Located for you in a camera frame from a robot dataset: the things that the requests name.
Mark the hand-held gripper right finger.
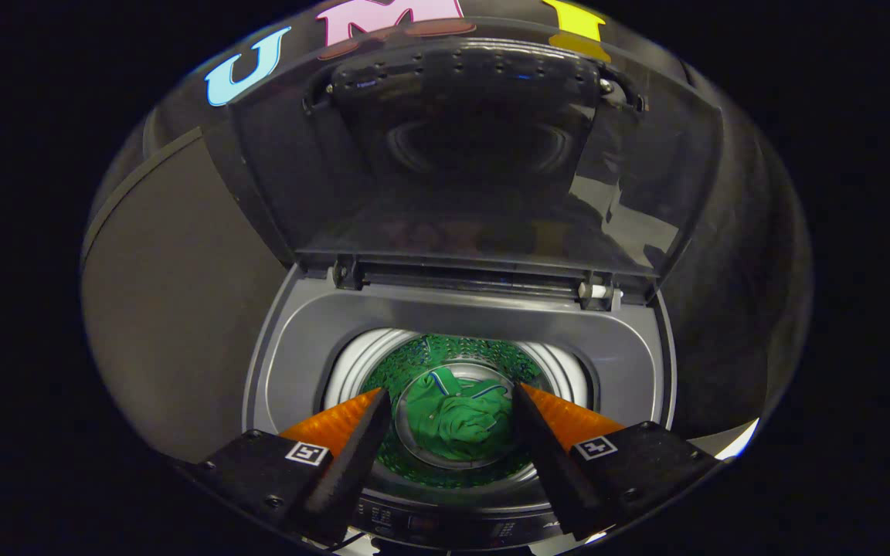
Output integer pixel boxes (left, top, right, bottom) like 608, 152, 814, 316
510, 382, 724, 541

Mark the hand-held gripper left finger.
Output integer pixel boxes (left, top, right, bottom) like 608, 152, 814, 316
182, 388, 392, 546

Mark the green polo shirt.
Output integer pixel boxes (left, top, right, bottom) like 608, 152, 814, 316
403, 367, 515, 464

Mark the dark glass washing machine lid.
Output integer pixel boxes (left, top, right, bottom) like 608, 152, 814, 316
201, 34, 725, 311

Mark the grey square table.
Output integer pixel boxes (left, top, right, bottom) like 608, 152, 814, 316
80, 127, 293, 466

